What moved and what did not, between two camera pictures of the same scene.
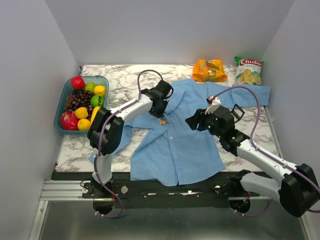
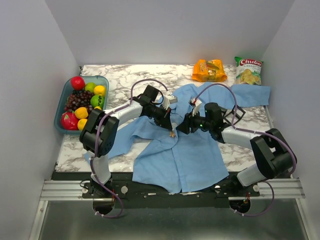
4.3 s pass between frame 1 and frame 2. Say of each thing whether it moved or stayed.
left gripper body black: moved
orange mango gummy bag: stayed
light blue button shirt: moved
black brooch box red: stayed
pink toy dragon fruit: stayed
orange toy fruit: stayed
